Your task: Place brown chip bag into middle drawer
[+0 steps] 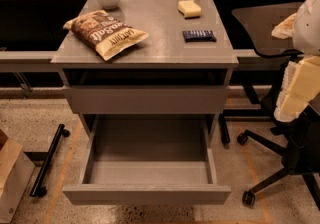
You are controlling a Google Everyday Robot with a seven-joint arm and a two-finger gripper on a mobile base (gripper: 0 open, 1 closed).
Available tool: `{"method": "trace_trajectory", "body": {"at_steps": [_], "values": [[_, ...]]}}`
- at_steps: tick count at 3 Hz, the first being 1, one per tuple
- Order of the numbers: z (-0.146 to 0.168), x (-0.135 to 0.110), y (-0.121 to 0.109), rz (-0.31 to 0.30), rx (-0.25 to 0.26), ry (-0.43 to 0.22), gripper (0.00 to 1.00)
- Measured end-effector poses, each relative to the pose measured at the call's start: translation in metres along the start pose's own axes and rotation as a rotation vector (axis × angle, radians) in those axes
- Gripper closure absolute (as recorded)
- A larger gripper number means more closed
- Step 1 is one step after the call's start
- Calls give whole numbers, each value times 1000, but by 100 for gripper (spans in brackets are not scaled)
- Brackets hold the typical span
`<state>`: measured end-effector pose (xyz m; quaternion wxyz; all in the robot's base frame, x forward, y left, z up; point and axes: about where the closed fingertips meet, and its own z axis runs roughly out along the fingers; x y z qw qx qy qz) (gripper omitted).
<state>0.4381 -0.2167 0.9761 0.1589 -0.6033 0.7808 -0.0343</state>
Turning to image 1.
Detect dark blue snack bar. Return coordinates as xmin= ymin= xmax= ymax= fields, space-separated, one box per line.
xmin=182 ymin=30 xmax=217 ymax=42

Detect yellow sponge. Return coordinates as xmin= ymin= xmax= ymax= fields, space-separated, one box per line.
xmin=178 ymin=0 xmax=202 ymax=18

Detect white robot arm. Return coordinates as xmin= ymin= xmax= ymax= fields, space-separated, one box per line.
xmin=272 ymin=0 xmax=320 ymax=122

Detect black wheeled table leg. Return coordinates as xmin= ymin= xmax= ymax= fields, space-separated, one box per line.
xmin=27 ymin=124 xmax=70 ymax=197

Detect grey long workbench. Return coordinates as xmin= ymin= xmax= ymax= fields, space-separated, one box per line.
xmin=0 ymin=0 xmax=320 ymax=73

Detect grey drawer cabinet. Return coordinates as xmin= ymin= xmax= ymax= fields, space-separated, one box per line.
xmin=51 ymin=0 xmax=238 ymax=131

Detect closed grey top drawer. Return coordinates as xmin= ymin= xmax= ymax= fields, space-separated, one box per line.
xmin=63 ymin=85 xmax=228 ymax=114

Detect black office chair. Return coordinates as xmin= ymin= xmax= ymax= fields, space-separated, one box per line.
xmin=237 ymin=0 xmax=320 ymax=206

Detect open grey middle drawer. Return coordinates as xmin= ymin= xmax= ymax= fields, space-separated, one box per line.
xmin=63 ymin=115 xmax=231 ymax=205

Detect brown cardboard box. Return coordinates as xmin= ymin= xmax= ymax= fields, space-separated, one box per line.
xmin=0 ymin=130 xmax=34 ymax=224

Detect brown chip bag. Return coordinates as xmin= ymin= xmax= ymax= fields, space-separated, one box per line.
xmin=63 ymin=10 xmax=149 ymax=61

